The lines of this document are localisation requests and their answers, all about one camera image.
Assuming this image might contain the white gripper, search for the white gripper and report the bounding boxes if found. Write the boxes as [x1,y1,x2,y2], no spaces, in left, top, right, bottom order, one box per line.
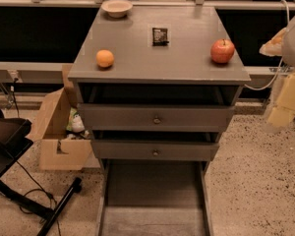
[259,28,295,128]

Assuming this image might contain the orange fruit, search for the orange fruit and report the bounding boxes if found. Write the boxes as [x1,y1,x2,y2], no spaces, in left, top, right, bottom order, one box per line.
[95,49,114,68]

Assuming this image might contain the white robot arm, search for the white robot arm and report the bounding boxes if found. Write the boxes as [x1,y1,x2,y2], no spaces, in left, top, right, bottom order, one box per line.
[260,16,295,128]

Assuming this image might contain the grey wooden drawer cabinet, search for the grey wooden drawer cabinet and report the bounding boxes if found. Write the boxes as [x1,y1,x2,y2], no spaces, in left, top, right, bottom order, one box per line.
[67,5,252,169]

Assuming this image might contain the grey open bottom drawer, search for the grey open bottom drawer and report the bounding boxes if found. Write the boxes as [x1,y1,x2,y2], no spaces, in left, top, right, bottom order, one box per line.
[95,160,214,236]

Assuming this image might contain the grey middle drawer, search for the grey middle drawer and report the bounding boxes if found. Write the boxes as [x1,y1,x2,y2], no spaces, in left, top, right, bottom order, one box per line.
[91,140,219,161]

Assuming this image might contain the grey top drawer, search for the grey top drawer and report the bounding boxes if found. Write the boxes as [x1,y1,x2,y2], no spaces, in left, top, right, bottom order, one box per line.
[78,103,234,132]

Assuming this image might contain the red apple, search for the red apple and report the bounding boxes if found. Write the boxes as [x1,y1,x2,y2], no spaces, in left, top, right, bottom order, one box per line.
[210,38,235,64]

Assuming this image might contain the beige bowl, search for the beige bowl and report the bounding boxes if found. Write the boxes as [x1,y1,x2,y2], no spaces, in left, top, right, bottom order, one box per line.
[101,0,133,19]

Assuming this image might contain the white green plush toy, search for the white green plush toy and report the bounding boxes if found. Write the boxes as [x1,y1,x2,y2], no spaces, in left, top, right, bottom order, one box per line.
[66,108,85,133]

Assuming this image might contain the cardboard box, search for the cardboard box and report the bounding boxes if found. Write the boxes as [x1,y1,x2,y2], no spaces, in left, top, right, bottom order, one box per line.
[28,64,92,170]

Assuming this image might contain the black stand with base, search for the black stand with base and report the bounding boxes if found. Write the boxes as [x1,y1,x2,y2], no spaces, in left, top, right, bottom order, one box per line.
[0,109,82,236]

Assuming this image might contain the white cable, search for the white cable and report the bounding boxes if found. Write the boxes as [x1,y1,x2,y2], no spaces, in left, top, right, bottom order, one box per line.
[244,0,291,91]

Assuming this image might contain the black floor cable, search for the black floor cable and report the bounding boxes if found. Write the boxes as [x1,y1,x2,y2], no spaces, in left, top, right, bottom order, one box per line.
[4,147,63,236]

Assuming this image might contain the metal window rail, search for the metal window rail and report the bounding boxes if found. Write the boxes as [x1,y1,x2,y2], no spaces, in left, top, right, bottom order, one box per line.
[0,62,277,88]

